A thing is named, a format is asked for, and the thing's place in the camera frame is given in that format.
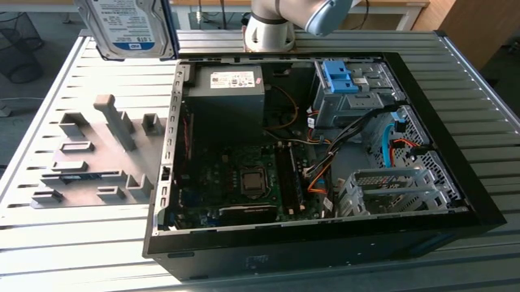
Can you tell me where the silver CPU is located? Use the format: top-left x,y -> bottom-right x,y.
243,173 -> 265,190

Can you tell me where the blue plastic drive latch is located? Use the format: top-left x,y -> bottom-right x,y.
320,60 -> 361,94

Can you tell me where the black mesh waste basket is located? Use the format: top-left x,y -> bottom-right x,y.
0,12 -> 44,83

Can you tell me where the white frame wooden desk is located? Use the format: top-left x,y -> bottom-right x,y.
0,0 -> 432,31

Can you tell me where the green motherboard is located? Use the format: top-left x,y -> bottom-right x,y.
174,142 -> 326,229

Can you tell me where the blue wire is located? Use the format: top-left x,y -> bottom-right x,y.
381,111 -> 408,168

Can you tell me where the black cable bundle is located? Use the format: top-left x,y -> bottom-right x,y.
302,105 -> 397,180

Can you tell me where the black open PC case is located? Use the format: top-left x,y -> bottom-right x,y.
142,51 -> 507,280

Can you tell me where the metal disk bay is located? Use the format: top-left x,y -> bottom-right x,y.
337,166 -> 463,217

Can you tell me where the hard disk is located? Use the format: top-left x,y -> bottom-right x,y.
74,0 -> 181,61

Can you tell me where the CPU socket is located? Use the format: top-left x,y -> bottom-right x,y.
238,165 -> 270,198

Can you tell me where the black graphics card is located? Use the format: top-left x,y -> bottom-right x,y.
218,203 -> 279,226

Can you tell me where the orange wire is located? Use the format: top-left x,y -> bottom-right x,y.
306,175 -> 329,194

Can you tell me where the grey parts rack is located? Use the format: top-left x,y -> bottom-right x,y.
29,94 -> 170,210

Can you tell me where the red wire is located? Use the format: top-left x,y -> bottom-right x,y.
389,138 -> 430,167

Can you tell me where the grey metal drive cage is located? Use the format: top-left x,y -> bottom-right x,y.
312,60 -> 408,128

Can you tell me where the multicolour wire bundle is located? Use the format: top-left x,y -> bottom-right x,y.
263,129 -> 333,147

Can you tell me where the RAM stick with label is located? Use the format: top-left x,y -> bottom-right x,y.
59,173 -> 103,182

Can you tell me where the brown wooden cabinet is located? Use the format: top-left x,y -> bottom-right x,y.
413,0 -> 520,71

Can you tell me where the white cable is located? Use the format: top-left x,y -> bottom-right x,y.
0,96 -> 44,103

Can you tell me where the yellow wire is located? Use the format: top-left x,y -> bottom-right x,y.
263,86 -> 299,131

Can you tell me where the grey power supply unit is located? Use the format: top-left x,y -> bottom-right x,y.
185,64 -> 267,137

